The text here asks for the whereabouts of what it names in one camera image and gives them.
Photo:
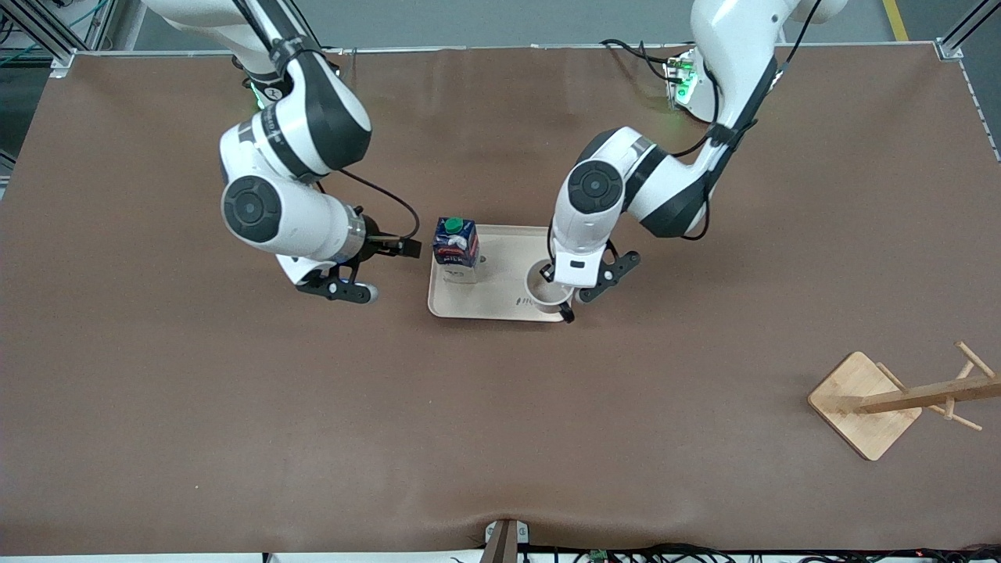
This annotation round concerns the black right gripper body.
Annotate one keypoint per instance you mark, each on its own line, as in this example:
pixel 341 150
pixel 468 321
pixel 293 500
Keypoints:
pixel 376 245

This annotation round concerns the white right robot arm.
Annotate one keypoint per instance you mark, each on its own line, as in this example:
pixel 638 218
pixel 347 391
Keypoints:
pixel 313 227

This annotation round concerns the blue milk carton green cap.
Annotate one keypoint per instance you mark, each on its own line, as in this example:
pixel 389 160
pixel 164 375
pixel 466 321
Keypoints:
pixel 456 246

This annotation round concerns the wooden cup rack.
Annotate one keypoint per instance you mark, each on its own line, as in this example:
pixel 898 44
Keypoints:
pixel 860 399

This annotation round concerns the cream plastic tray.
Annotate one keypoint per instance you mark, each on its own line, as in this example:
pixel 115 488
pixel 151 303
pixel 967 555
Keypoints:
pixel 500 301

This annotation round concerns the metal table clamp bracket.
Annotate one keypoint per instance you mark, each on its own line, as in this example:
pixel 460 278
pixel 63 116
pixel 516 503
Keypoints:
pixel 504 543

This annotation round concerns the aluminium frame post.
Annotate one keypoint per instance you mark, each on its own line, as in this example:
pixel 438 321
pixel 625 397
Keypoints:
pixel 958 35
pixel 39 31

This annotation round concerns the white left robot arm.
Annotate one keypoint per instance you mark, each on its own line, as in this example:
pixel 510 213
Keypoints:
pixel 727 47

